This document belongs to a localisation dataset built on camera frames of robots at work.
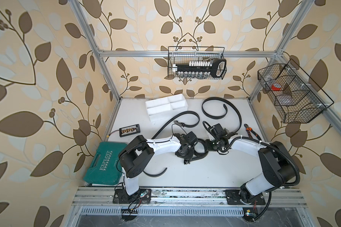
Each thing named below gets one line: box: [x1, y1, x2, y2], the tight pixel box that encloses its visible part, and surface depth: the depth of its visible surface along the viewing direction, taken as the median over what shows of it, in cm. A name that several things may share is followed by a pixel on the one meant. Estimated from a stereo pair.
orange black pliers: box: [243, 123, 262, 141], surface depth 101 cm
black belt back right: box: [201, 96, 243, 133], surface depth 111 cm
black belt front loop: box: [188, 138, 209, 163], surface depth 89 cm
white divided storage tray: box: [144, 93, 189, 123], surface depth 113 cm
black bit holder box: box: [119, 123, 141, 138], surface depth 101 cm
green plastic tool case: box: [83, 141, 128, 186], surface depth 81 cm
